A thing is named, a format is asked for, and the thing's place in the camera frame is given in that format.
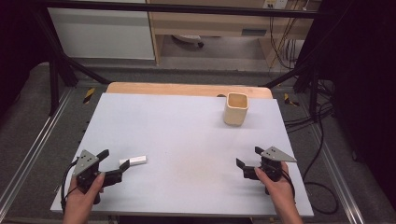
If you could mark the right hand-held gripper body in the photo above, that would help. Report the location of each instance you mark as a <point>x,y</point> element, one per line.
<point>275,155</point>

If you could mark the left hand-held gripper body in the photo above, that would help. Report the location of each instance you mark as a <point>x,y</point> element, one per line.
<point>85,161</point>

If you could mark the small white bar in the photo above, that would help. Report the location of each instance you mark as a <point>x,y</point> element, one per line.
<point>134,160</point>

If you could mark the cream square cup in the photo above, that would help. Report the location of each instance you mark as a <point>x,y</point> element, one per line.
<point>235,115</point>

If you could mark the person's right hand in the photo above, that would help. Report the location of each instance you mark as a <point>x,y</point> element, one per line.
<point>280,193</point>

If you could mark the person's left hand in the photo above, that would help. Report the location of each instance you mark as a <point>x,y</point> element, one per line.
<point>79,202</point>

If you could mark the yellow black floor tape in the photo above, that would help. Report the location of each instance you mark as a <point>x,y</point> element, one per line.
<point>89,95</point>
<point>289,100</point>

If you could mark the dark curtain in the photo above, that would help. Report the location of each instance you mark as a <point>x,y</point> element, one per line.
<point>364,93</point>
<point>17,40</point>

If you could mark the white cabinet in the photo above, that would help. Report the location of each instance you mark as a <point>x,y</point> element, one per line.
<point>102,34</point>

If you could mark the chair base with caster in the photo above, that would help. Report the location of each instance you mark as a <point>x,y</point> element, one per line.
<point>190,39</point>

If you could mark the light wooden desk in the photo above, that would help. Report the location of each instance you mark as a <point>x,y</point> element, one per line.
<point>211,23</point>

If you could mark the white power strip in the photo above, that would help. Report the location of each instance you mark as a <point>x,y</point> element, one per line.
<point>275,3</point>

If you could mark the aluminium floor rail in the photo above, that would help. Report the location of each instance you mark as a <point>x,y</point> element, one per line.
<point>34,146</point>
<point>339,174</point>

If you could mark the black metal frame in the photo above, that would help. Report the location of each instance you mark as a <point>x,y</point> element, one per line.
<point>186,8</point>

